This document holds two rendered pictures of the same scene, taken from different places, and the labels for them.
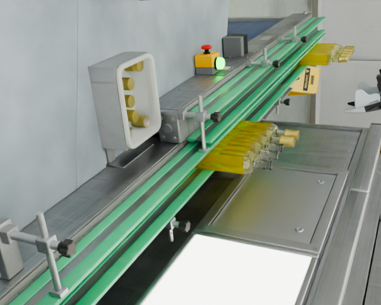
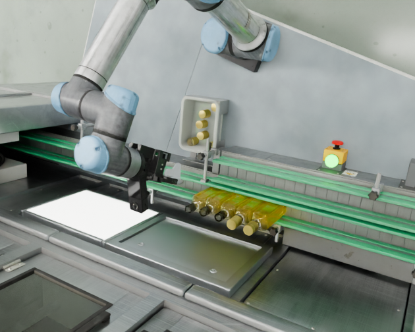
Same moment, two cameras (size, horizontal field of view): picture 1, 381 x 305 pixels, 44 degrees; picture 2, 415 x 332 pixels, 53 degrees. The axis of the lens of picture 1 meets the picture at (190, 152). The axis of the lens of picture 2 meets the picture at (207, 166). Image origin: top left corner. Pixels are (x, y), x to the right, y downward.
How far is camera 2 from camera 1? 200 cm
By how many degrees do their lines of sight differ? 84
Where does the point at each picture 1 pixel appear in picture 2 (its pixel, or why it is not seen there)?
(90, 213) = not seen: hidden behind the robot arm
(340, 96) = not seen: outside the picture
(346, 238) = (116, 259)
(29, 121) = (150, 102)
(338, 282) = (74, 243)
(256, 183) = (224, 243)
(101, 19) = (213, 72)
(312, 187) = (204, 265)
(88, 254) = not seen: hidden behind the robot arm
